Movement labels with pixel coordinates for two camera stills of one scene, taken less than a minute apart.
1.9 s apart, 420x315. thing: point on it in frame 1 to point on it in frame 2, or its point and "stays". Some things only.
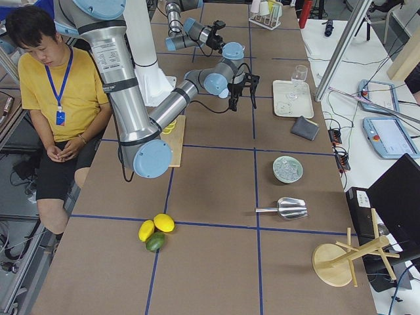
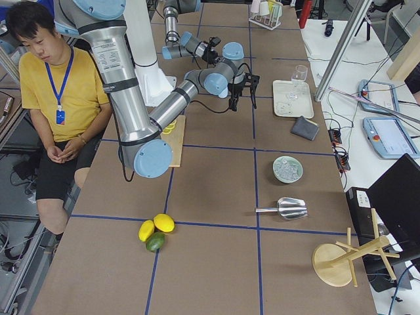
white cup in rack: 255,6 stays
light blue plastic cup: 224,94 stays
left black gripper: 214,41 to 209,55
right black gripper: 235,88 stays
